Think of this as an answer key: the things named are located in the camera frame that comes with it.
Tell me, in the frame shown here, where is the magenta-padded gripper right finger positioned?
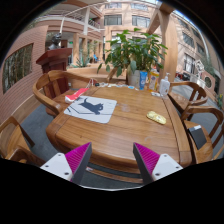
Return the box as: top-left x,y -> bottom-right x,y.
132,142 -> 184,186

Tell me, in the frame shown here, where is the wooden armchair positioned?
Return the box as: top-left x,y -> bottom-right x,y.
180,105 -> 224,164
32,69 -> 98,118
0,115 -> 46,168
167,80 -> 209,115
106,67 -> 128,84

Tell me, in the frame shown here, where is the red paper bag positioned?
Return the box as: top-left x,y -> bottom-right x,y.
64,78 -> 95,104

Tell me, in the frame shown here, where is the wooden planter bench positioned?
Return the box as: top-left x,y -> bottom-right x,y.
66,64 -> 128,85

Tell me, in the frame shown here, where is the white outdoor sculpture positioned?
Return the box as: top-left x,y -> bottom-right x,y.
194,59 -> 206,80

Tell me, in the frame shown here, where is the dark bust statue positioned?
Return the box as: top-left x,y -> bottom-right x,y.
47,32 -> 64,51

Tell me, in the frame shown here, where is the black flat notebook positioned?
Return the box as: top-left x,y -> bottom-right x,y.
188,124 -> 208,150

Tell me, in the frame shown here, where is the green potted plant, white pot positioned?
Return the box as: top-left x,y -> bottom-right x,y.
97,28 -> 169,89

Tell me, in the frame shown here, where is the yellow computer mouse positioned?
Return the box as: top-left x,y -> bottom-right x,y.
146,110 -> 167,126

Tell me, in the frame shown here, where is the grey cat-print mouse pad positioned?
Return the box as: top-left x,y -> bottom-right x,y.
63,95 -> 118,125

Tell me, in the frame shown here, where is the blue squeeze tube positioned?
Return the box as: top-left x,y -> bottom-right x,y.
139,70 -> 149,91

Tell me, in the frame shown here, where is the white pump bottle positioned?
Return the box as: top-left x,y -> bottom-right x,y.
158,72 -> 171,97

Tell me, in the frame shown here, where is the dark red wooden podium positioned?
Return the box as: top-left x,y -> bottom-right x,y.
35,47 -> 73,98

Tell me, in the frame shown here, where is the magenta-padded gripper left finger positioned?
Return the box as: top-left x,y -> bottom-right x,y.
39,142 -> 93,185

